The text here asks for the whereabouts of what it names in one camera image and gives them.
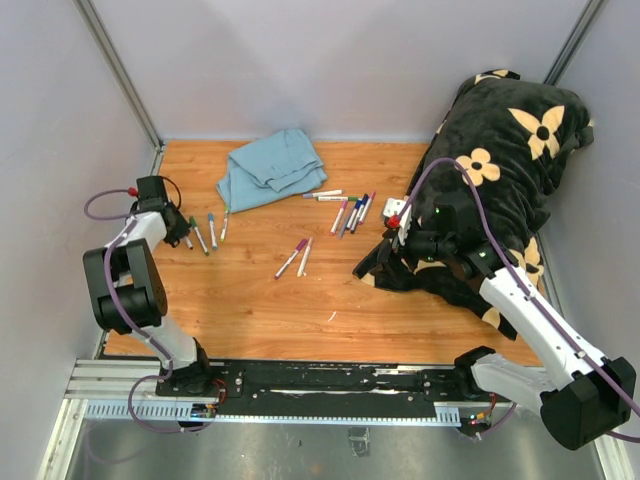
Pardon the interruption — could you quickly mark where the grey marker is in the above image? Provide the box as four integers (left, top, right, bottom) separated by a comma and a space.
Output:
338, 200, 361, 239

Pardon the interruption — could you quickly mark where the blue cap marker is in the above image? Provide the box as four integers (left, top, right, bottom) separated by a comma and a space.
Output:
345, 198, 363, 231

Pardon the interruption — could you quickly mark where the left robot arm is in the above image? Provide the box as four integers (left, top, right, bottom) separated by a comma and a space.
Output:
82, 175, 214, 396

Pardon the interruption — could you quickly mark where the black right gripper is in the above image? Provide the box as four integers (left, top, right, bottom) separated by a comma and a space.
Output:
369, 218, 454, 287

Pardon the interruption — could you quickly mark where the pink cap marker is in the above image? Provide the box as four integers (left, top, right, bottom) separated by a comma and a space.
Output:
329, 200, 349, 236

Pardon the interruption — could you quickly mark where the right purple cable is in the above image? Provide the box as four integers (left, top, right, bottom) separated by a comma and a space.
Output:
404, 157, 640, 444

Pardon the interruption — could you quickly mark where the corner metal post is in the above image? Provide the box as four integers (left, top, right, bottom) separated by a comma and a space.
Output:
543, 0, 609, 85
72, 0, 164, 153

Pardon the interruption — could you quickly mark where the left corner metal post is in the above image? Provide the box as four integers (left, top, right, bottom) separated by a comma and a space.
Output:
72, 0, 164, 153

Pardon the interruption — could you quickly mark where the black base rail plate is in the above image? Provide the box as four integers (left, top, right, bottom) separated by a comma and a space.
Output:
156, 360, 491, 421

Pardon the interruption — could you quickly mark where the purple cap marker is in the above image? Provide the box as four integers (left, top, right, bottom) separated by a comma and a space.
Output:
274, 238, 308, 280

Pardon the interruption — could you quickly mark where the light blue folded cloth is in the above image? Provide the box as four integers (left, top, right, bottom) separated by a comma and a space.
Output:
216, 128, 327, 213

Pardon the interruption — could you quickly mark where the dark blue marker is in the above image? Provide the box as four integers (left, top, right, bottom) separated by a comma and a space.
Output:
349, 194, 369, 234

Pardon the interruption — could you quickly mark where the dark green cap marker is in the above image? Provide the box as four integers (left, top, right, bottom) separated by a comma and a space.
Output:
189, 216, 210, 256

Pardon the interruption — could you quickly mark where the aluminium frame rail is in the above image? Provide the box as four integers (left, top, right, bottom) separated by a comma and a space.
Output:
64, 358, 160, 400

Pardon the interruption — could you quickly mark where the black floral plush blanket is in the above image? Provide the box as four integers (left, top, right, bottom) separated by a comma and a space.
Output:
352, 68, 596, 341

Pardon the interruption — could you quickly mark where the right corner metal post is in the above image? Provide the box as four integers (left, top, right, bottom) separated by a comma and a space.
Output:
543, 0, 609, 85

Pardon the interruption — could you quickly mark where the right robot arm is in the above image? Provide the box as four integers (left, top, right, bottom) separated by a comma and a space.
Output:
376, 196, 639, 450

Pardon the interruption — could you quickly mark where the peach cap marker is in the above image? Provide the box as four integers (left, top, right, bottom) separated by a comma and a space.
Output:
297, 237, 314, 278

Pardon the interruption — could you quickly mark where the lilac cap marker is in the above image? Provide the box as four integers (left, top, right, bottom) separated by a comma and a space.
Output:
302, 189, 344, 199

